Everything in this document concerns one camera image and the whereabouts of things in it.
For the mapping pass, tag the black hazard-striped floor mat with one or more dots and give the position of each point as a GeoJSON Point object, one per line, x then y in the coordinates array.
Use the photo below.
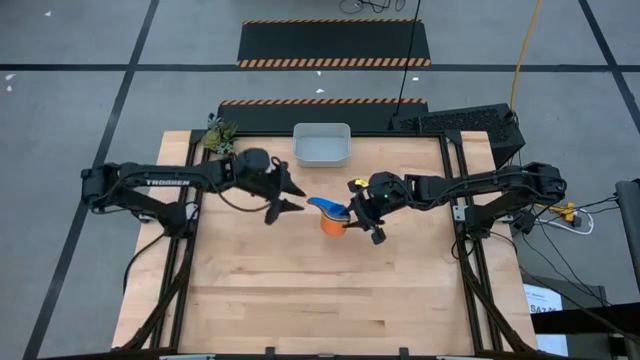
{"type": "Point", "coordinates": [320, 115]}
{"type": "Point", "coordinates": [332, 42]}

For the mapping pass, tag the black side table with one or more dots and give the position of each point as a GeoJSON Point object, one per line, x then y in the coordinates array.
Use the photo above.
{"type": "Point", "coordinates": [590, 320]}

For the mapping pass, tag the small blue measuring cup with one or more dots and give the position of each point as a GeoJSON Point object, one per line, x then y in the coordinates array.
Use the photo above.
{"type": "Point", "coordinates": [327, 205]}

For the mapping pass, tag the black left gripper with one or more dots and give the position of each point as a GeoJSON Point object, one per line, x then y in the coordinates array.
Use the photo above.
{"type": "Point", "coordinates": [257, 172]}

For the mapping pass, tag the white power strip yellow plug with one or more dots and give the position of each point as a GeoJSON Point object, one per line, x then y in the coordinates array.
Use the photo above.
{"type": "Point", "coordinates": [567, 212]}

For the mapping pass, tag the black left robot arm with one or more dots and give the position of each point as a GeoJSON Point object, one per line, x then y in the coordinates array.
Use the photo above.
{"type": "Point", "coordinates": [165, 182]}

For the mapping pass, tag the black upright post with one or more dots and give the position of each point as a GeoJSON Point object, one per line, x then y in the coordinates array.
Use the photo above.
{"type": "Point", "coordinates": [629, 225]}

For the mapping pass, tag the white paper sign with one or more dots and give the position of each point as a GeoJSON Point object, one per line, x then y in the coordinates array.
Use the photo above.
{"type": "Point", "coordinates": [542, 300]}

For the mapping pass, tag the grey plastic basket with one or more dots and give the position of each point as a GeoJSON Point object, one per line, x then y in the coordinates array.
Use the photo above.
{"type": "Point", "coordinates": [321, 147]}

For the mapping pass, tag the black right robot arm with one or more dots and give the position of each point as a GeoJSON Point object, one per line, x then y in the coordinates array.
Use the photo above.
{"type": "Point", "coordinates": [500, 182]}

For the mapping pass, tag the large orange measuring cup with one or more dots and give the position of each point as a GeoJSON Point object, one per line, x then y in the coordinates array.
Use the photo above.
{"type": "Point", "coordinates": [332, 227]}

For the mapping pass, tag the potted succulent plant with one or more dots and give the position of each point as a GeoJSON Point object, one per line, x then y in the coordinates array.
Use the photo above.
{"type": "Point", "coordinates": [220, 137]}

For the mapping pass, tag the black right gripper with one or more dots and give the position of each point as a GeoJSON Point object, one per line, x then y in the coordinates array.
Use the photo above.
{"type": "Point", "coordinates": [390, 195]}

